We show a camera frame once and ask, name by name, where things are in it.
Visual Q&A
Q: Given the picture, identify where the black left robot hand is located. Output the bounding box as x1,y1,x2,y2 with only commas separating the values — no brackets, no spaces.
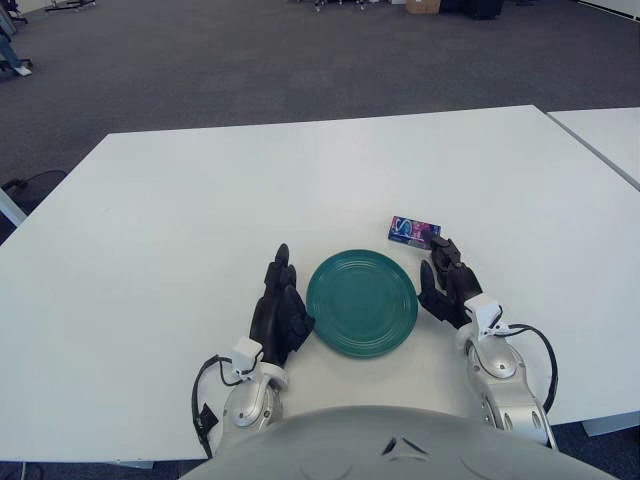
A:
248,243,316,365

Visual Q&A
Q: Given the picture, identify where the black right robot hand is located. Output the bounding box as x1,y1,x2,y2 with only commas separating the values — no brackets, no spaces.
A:
417,235,485,330

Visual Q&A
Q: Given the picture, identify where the purple blue gum pack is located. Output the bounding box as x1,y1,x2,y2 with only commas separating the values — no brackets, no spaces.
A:
387,215,442,250

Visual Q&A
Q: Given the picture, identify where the green ridged plate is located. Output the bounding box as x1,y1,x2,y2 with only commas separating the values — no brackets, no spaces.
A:
305,248,419,359

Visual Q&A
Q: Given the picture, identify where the grey robot torso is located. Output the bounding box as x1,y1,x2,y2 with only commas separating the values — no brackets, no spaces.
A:
179,404,621,480

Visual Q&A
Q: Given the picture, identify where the white neighbouring table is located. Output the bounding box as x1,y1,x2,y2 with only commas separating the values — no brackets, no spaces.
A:
546,106,640,191

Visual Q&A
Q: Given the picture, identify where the black bulky case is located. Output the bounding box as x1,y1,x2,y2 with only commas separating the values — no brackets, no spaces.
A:
439,0,505,20

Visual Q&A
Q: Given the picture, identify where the white table leg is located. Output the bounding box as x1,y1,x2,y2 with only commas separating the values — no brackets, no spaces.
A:
0,187,27,231

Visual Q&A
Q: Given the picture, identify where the person leg with white shoe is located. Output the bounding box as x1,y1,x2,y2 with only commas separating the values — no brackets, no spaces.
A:
0,34,34,77

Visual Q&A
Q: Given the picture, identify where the black floor stand base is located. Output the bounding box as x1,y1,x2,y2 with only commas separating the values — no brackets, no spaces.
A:
44,0,99,12

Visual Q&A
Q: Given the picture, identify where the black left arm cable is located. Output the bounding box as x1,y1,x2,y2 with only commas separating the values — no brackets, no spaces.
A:
191,353,236,460

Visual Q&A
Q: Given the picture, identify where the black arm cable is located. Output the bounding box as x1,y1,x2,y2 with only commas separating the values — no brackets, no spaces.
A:
492,323,559,416
191,353,236,460

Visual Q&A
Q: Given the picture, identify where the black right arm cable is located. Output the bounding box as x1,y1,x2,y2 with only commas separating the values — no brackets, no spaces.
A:
492,323,559,416

